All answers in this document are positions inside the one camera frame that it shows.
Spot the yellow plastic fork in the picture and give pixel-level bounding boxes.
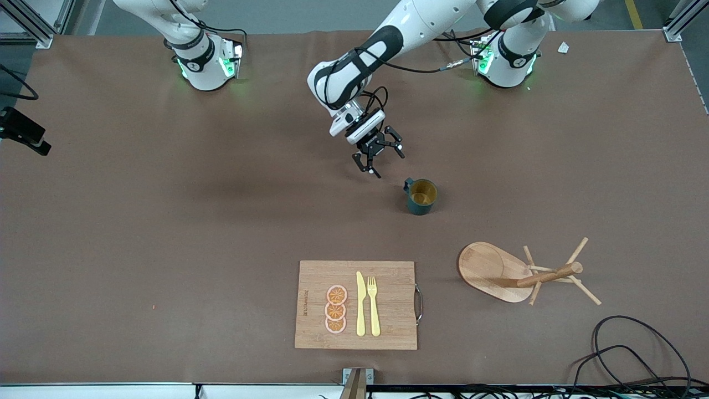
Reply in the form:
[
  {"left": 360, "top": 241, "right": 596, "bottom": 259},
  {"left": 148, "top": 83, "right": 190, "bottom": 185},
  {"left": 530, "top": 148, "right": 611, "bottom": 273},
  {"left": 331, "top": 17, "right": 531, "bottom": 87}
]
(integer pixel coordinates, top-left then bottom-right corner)
[{"left": 367, "top": 276, "right": 382, "bottom": 337}]

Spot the aluminium frame profile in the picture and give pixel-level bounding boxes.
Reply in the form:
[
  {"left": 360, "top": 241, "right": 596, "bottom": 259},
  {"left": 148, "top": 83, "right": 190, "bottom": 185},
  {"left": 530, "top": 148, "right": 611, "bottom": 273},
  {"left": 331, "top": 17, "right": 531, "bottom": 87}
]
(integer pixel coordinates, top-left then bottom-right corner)
[
  {"left": 0, "top": 0, "right": 75, "bottom": 49},
  {"left": 663, "top": 0, "right": 709, "bottom": 43}
]

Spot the yellow plastic knife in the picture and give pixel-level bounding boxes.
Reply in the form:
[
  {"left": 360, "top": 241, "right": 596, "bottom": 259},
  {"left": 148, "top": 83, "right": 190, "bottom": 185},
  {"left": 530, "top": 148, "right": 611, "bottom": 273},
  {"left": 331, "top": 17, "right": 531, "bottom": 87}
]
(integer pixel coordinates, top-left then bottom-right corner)
[{"left": 356, "top": 271, "right": 367, "bottom": 337}]

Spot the bamboo cutting board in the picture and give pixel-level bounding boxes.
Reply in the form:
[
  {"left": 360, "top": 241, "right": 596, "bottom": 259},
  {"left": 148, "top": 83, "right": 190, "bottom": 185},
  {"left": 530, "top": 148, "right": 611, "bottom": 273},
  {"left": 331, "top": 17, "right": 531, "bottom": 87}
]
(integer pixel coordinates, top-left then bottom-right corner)
[{"left": 294, "top": 260, "right": 423, "bottom": 351}]

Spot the metal table bracket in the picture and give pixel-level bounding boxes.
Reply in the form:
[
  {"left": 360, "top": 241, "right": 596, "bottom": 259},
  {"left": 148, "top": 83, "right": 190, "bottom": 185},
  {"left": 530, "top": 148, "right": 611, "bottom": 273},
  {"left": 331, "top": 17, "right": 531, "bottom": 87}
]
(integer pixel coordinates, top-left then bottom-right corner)
[{"left": 343, "top": 367, "right": 374, "bottom": 386}]

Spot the brown table cover mat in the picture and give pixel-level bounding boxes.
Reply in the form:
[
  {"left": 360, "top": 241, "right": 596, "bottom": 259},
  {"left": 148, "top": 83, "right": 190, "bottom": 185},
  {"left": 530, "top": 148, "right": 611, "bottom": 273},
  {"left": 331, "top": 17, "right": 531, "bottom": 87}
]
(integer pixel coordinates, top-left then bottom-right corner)
[{"left": 0, "top": 29, "right": 709, "bottom": 386}]

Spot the brown wooden bar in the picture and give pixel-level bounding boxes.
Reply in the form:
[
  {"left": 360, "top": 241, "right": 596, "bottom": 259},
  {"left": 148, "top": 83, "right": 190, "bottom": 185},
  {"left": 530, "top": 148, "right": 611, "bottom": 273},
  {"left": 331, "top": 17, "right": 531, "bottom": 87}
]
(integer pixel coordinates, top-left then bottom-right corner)
[{"left": 339, "top": 370, "right": 367, "bottom": 399}]

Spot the wooden cup rack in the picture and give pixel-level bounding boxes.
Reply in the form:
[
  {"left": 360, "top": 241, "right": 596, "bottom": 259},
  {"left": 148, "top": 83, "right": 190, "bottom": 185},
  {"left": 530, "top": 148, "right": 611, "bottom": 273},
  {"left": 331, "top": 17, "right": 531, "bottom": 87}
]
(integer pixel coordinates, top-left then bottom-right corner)
[{"left": 458, "top": 237, "right": 602, "bottom": 306}]

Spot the dark green cup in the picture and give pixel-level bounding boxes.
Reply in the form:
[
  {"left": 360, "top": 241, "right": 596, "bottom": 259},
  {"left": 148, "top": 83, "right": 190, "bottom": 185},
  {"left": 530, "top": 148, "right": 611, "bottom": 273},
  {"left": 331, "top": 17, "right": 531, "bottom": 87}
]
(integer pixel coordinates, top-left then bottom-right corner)
[{"left": 403, "top": 177, "right": 439, "bottom": 216}]

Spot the black right arm base cable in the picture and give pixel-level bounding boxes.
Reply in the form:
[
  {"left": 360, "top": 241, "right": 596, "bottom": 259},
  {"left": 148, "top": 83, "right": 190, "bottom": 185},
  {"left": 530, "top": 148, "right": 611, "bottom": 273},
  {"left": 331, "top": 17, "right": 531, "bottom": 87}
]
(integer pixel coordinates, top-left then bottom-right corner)
[{"left": 174, "top": 0, "right": 248, "bottom": 50}]

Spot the black looped cable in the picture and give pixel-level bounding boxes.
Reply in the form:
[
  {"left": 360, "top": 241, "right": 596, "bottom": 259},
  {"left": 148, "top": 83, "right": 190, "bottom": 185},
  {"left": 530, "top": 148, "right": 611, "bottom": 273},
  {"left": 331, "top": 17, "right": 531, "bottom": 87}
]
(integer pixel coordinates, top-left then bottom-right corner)
[
  {"left": 569, "top": 345, "right": 674, "bottom": 399},
  {"left": 592, "top": 315, "right": 693, "bottom": 399}
]

